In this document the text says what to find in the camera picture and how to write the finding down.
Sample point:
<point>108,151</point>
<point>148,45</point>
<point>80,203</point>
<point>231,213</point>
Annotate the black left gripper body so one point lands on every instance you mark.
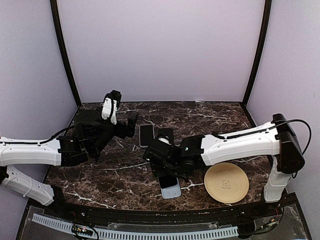
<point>123,132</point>

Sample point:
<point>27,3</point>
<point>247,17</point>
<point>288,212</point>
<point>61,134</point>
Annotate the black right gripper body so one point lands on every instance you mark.
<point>165,171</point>

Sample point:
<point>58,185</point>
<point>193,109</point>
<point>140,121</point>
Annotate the lilac phone case with ring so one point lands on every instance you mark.
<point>146,135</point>

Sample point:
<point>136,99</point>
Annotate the silver edged phone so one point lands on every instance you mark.
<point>168,181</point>

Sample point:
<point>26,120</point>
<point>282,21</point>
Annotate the light blue phone case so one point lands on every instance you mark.
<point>171,192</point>

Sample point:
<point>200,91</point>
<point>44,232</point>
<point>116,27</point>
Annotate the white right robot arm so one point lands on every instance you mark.
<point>275,138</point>

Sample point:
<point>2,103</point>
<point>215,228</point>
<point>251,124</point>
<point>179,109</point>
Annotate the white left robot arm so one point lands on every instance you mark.
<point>91,135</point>

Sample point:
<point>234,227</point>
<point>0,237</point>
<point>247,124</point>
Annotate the beige round plate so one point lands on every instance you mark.
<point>226,183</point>

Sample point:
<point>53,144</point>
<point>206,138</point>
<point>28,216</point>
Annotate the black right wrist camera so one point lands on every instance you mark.
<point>161,151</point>

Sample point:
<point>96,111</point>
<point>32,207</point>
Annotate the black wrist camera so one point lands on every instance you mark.
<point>161,151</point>
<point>110,106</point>

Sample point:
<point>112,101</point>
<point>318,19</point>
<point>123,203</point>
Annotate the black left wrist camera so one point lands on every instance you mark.
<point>110,106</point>

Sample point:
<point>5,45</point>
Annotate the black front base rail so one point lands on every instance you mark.
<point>96,216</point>

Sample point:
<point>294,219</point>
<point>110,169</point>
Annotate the white cable duct strip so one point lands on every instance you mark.
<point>119,231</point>

